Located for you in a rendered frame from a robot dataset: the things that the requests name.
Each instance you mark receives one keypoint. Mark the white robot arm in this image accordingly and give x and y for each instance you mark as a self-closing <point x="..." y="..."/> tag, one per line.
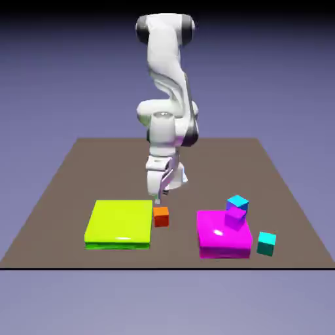
<point x="163" y="65"/>

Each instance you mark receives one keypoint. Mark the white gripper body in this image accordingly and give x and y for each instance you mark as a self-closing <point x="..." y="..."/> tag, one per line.
<point x="154" y="182"/>

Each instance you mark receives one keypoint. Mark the large magenta box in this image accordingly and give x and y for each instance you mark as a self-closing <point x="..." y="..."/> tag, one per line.
<point x="217" y="240"/>

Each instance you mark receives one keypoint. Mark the small purple cube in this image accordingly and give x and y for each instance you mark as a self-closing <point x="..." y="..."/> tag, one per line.
<point x="235" y="219"/>

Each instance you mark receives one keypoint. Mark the small orange cube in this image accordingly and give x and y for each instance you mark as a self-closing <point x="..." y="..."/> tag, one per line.
<point x="161" y="216"/>

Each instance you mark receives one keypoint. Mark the small teal cube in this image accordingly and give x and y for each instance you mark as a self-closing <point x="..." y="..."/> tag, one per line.
<point x="266" y="243"/>

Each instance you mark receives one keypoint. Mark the small blue cube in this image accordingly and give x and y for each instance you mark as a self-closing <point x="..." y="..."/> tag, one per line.
<point x="237" y="202"/>

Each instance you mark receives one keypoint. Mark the large lime green box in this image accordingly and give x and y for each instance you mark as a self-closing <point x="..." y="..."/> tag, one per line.
<point x="119" y="221"/>

